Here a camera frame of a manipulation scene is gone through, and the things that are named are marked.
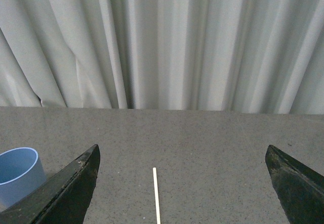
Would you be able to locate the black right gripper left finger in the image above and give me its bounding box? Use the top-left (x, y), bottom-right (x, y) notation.
top-left (1, 144), bottom-right (100, 223)

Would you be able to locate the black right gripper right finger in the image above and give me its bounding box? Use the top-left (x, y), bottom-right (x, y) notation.
top-left (265, 145), bottom-right (323, 223)

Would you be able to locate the white chopstick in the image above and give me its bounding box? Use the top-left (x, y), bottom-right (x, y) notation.
top-left (152, 167), bottom-right (161, 224)

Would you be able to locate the blue plastic cup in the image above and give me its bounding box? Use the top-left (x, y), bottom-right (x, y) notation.
top-left (1, 147), bottom-right (47, 208)

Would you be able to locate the pale grey curtain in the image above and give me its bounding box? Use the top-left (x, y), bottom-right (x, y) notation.
top-left (1, 0), bottom-right (323, 114)

